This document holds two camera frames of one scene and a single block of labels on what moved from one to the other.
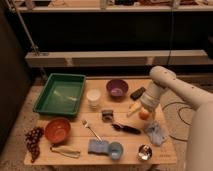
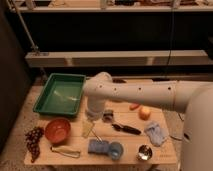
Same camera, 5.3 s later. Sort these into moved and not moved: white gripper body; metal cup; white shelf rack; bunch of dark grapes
Moved: white gripper body
Not moved: bunch of dark grapes; metal cup; white shelf rack
